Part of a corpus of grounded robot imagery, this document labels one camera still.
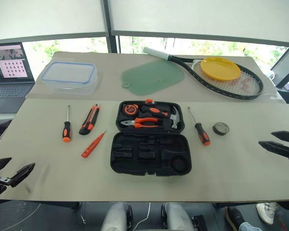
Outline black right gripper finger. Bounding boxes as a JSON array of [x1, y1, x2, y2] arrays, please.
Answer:
[[271, 130, 289, 144], [258, 141, 289, 161]]

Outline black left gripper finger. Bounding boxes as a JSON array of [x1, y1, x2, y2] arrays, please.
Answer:
[[9, 162, 36, 188], [0, 157, 13, 171]]

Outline screwdriver with thick silver shaft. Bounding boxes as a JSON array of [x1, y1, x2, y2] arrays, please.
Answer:
[[62, 104, 73, 143]]

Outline orange voltage tester pen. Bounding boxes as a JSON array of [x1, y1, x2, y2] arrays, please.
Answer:
[[80, 130, 108, 159]]

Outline screwdriver with thin dark shaft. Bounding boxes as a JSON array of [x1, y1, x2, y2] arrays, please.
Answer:
[[187, 106, 211, 147]]

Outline black orange utility knife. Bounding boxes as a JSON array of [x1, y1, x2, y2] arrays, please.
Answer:
[[78, 103, 102, 136]]

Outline black tool case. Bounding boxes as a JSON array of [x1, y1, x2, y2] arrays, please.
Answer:
[[110, 99, 193, 178]]

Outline white sneaker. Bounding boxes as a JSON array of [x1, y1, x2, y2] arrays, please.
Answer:
[[255, 202, 280, 226]]

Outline dark computer monitor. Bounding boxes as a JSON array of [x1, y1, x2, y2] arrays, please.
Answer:
[[270, 47, 289, 89]]

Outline dark laptop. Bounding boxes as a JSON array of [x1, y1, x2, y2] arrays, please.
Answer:
[[0, 42, 36, 114]]

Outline black shoe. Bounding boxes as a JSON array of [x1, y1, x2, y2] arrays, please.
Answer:
[[224, 205, 245, 231]]

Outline blue jeans leg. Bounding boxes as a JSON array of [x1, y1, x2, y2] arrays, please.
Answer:
[[238, 221, 263, 231]]

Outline yellow plastic plate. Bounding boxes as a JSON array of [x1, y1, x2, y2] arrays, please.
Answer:
[[200, 56, 242, 81]]

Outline silver left robot leg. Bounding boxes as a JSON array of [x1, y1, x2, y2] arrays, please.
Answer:
[[101, 202, 134, 231]]

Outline silver robot leg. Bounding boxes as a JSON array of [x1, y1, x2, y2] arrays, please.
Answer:
[[160, 202, 194, 231], [101, 202, 134, 231]]

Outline clear container with blue lid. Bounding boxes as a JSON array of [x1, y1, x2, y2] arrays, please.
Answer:
[[40, 61, 99, 96]]

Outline small black floor box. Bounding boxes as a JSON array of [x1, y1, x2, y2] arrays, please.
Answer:
[[191, 215, 208, 231]]

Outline silver right robot leg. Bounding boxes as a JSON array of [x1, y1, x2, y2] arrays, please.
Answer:
[[160, 202, 194, 231]]

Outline black tennis racket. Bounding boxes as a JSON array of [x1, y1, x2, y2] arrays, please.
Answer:
[[143, 46, 264, 100]]

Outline orange black tape measure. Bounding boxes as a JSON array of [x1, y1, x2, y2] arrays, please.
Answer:
[[124, 104, 140, 116]]

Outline green cutting board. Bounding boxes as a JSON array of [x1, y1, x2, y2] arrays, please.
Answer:
[[120, 59, 185, 96]]

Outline white roller blind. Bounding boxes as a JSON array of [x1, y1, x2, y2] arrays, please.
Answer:
[[109, 0, 289, 46], [0, 0, 107, 42]]

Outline claw hammer black orange handle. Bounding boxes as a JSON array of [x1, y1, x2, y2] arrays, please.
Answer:
[[138, 104, 182, 130]]

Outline thin white hanging cable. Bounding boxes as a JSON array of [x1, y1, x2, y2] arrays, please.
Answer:
[[132, 202, 152, 231]]

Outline pliers with orange handles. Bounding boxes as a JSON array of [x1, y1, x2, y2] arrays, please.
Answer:
[[120, 116, 163, 129]]

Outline dark window frame post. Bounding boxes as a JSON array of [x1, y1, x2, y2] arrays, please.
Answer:
[[101, 0, 121, 54]]

